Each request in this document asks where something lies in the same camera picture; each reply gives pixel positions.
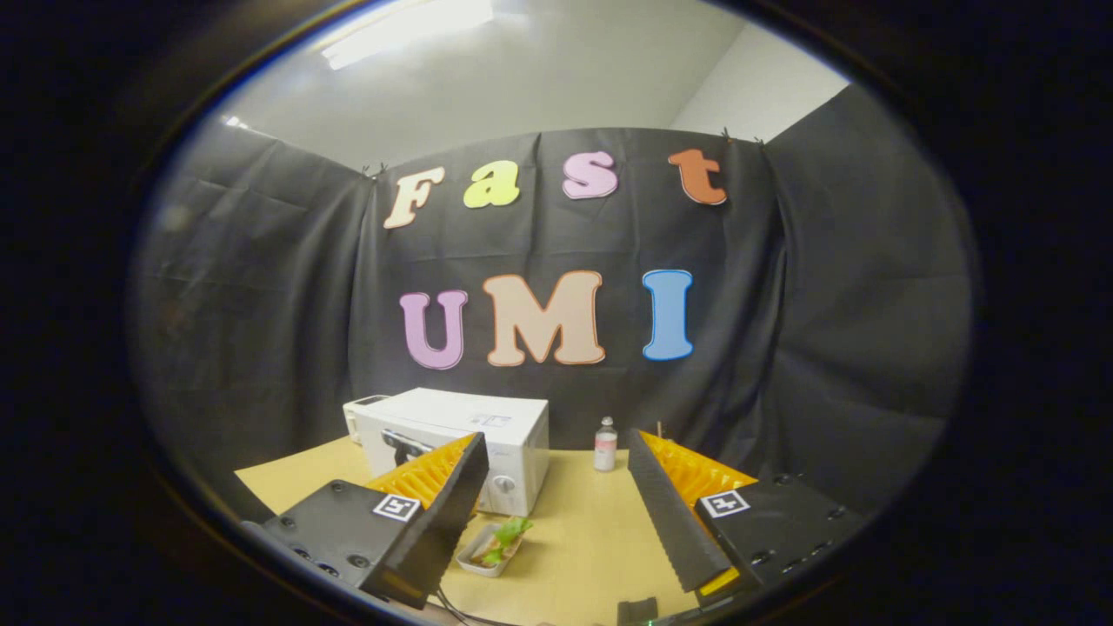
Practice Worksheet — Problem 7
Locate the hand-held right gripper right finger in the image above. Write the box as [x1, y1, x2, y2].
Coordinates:
[627, 428, 867, 600]

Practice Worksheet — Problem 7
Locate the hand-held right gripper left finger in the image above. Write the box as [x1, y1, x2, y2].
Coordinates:
[259, 432, 490, 610]

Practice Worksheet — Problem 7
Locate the sandwich with green lettuce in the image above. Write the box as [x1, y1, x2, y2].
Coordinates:
[478, 517, 535, 566]

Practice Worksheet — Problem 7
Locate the white microwave oven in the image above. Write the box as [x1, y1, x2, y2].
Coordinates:
[355, 388, 550, 518]

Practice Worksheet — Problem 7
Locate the white foam tray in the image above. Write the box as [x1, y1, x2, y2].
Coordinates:
[457, 520, 528, 578]

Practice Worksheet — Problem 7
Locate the white toaster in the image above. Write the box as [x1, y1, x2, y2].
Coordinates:
[343, 395, 392, 445]

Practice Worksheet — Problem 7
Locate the small bottle with pink label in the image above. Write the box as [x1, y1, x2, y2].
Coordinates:
[594, 416, 619, 473]

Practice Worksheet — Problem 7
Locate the black backdrop cloth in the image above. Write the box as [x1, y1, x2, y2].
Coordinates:
[130, 87, 975, 523]

